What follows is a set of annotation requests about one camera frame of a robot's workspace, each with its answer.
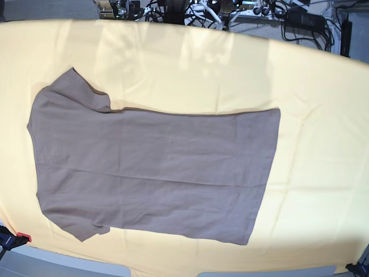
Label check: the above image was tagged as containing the black stand behind table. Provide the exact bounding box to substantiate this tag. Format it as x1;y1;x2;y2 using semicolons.
163;0;189;25

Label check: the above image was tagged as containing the black red clamp left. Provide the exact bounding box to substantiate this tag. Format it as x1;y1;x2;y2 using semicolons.
0;226;32;259

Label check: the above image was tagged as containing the black post right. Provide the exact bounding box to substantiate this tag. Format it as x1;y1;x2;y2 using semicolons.
340;14;352;58

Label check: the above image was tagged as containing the brown T-shirt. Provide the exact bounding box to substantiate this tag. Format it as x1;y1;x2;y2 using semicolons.
28;69;281;245

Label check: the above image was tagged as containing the black clamp right corner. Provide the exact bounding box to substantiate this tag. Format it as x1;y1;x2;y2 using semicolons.
345;255;369;277

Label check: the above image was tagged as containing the black power adapter box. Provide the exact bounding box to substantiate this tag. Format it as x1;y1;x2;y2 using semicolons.
284;9;326;32

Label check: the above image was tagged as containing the white power strip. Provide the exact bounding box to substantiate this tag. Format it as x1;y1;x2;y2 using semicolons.
186;1;285;17

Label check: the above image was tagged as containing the yellow tablecloth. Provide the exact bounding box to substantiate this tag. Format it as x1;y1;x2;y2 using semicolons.
1;20;368;276

